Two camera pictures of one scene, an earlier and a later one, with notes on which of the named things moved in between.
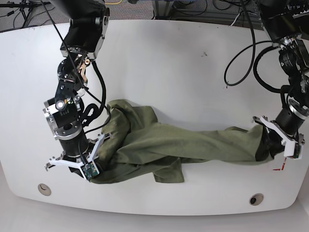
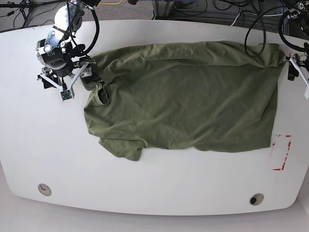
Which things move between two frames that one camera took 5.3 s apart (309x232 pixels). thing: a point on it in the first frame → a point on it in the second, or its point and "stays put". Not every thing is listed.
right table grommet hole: (256, 199) stays put
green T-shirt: (134, 144) → (208, 96)
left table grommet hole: (44, 189) stays put
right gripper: (277, 144) → (294, 69)
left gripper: (88, 169) → (80, 72)
